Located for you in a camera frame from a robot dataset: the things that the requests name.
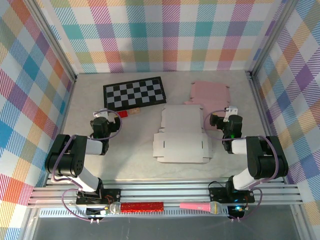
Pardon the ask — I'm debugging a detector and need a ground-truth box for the pink paper box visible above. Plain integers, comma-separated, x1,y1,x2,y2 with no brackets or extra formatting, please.
184,80,231,118

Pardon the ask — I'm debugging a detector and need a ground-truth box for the white paper box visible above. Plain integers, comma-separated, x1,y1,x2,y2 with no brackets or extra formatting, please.
152,104,213,165

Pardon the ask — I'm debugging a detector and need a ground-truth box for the black grey checkerboard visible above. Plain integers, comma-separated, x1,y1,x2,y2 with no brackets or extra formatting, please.
102,76,168,111

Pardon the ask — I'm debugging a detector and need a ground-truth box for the small black controller board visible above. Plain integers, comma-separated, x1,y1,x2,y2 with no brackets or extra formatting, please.
227,204,245,219
86,206,109,216

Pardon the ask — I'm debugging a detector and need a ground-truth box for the pink toy microphone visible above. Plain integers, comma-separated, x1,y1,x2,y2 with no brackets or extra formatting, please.
179,201,223,215

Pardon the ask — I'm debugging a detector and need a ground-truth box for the red glitter toy microphone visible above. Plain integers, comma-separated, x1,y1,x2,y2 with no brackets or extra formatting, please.
109,201,165,215

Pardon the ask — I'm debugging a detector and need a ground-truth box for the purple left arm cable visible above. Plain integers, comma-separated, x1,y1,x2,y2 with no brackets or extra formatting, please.
51,109,123,222

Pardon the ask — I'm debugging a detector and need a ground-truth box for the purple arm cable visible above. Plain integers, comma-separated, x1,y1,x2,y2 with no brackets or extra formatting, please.
51,109,123,222
203,109,280,223

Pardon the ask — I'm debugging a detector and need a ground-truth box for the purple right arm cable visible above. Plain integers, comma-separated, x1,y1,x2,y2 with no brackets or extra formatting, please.
203,109,280,223

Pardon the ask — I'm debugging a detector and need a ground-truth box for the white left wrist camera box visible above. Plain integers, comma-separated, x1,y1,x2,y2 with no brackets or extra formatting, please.
92,109,110,118

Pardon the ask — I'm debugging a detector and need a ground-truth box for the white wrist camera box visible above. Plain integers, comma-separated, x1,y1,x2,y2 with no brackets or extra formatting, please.
92,109,110,118
224,105,238,123

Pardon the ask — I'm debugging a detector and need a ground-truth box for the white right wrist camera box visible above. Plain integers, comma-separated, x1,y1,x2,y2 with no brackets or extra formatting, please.
224,105,238,123

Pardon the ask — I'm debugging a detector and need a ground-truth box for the aluminium side rail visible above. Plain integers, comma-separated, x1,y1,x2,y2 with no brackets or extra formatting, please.
246,71,288,185

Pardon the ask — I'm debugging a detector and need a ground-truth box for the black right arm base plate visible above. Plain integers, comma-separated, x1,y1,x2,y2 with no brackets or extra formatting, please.
208,186,256,204

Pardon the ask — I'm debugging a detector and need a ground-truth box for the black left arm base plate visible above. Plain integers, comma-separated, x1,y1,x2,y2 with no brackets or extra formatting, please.
75,187,122,205

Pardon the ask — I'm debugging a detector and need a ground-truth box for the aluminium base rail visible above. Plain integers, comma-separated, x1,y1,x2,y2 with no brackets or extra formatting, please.
27,177,304,208

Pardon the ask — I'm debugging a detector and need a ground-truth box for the white slotted cable duct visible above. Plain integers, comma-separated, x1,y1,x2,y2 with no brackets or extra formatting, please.
38,206,230,218

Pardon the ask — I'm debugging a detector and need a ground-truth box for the aluminium corner post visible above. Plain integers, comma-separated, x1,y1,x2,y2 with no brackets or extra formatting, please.
23,0,78,82
246,0,298,77

